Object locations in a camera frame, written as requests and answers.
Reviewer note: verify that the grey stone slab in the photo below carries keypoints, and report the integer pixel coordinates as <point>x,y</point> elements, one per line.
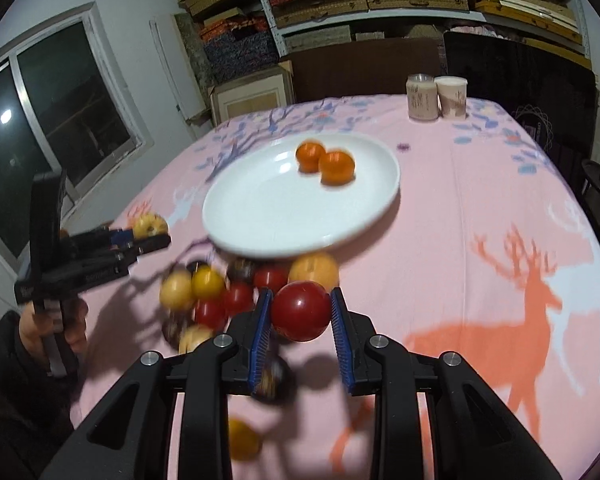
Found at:
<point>190,70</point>

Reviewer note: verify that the person's left forearm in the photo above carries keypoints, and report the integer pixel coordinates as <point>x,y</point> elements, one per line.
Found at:
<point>10,410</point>

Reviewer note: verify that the red tomato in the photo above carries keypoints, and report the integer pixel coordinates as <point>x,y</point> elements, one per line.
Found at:
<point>270,277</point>
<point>210,313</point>
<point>300,310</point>
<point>238,297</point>

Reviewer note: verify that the person's left hand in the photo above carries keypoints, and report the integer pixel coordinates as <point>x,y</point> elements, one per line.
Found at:
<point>77,327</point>

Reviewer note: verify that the orange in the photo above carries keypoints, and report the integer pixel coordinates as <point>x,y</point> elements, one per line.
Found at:
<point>338,168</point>
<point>309,156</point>

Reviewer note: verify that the white metal shelf rack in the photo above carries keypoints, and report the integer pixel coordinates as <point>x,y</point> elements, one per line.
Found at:
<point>415,16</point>

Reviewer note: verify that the white plate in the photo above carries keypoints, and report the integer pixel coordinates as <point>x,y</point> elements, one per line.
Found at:
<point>280,200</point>

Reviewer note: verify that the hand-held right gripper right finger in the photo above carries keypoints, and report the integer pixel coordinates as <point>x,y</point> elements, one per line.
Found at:
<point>341,345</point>

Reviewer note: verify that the pink printed tablecloth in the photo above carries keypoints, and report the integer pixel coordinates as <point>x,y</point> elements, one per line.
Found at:
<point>455,240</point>

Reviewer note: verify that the window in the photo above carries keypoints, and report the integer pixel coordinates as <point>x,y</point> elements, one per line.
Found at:
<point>55,120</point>

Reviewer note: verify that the paper cup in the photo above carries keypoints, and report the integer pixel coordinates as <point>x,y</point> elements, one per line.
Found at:
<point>452,97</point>

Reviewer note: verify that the stack of yellow flat boxes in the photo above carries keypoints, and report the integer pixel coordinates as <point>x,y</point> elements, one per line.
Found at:
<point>525,10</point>

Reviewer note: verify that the brown board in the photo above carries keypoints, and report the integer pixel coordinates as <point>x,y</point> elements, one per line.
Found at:
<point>360,70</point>

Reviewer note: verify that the pale yellow round fruit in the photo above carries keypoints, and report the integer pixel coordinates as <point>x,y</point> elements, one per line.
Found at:
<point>176,291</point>
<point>195,338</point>

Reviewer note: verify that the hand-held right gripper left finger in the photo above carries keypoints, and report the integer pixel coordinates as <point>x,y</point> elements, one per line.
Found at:
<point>261,345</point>

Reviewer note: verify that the cardboard box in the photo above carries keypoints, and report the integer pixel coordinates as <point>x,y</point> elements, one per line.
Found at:
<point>250,100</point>

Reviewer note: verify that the pink beverage can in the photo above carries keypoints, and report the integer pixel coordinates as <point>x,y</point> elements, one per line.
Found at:
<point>422,100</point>

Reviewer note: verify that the white board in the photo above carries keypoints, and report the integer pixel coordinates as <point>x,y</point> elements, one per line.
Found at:
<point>162,70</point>

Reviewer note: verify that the stack of blue patterned boxes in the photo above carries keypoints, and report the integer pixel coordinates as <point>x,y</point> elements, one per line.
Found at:
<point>235,55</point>

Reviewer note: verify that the large yellow-orange round fruit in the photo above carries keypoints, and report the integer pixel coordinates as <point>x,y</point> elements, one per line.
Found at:
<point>314,269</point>

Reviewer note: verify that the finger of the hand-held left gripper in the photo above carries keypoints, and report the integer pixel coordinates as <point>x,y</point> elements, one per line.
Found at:
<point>150,246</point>
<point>120,236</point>

